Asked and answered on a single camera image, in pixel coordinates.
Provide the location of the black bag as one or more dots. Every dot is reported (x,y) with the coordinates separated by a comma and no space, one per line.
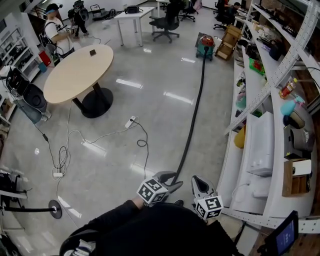
(132,10)

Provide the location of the white storage shelf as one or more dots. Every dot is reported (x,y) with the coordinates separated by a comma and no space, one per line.
(15,50)

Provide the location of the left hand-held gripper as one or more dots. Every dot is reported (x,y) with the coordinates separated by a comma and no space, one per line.
(152,192)

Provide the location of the gray cap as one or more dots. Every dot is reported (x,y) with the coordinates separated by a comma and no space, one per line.
(302,141)

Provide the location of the person's black clothing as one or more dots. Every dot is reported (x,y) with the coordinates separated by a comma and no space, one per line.
(162,230)

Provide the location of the wooden shelf cart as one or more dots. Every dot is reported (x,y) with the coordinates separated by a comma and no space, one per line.
(228,42)

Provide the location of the person's right forearm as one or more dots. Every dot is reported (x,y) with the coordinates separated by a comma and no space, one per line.
(222,232)

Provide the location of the black pole stand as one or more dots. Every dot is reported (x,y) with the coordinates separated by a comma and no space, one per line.
(52,210)

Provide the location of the round wooden table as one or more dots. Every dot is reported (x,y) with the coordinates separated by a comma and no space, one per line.
(77,72)

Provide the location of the red box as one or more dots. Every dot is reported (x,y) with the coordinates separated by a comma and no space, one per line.
(45,58)

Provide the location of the black round backpack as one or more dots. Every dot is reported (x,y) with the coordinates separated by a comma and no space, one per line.
(35,97)

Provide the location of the black office chair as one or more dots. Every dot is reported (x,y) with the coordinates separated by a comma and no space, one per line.
(167,22)

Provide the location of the green packet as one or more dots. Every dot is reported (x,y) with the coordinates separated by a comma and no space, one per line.
(256,66)

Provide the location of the large teal spray bottle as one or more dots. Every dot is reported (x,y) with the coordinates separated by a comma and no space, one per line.
(291,106)

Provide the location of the yellow bucket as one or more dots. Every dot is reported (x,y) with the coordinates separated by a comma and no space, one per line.
(240,138)

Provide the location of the red label bottle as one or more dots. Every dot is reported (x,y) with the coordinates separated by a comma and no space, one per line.
(287,88)

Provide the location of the black tablet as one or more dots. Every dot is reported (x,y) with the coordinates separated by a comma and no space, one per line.
(285,235)

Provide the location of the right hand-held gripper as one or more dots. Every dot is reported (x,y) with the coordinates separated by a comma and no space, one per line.
(208,206)

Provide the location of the teal box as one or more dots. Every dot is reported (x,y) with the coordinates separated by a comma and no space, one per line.
(42,67)

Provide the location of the red green vacuum cleaner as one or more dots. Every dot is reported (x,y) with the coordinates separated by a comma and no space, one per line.
(201,51)

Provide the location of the person's left forearm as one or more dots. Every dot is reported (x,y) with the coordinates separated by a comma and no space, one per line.
(117,215)

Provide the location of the gray chest pack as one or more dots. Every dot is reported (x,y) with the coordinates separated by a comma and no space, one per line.
(80,246)

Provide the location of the small black device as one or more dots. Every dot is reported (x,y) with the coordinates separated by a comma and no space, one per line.
(92,52)

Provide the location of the wooden box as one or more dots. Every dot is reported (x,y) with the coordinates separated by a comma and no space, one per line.
(297,178)

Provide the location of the white shelving rack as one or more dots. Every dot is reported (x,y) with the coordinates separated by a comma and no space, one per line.
(252,100)

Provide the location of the white desk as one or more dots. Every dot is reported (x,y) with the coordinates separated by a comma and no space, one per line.
(132,18)

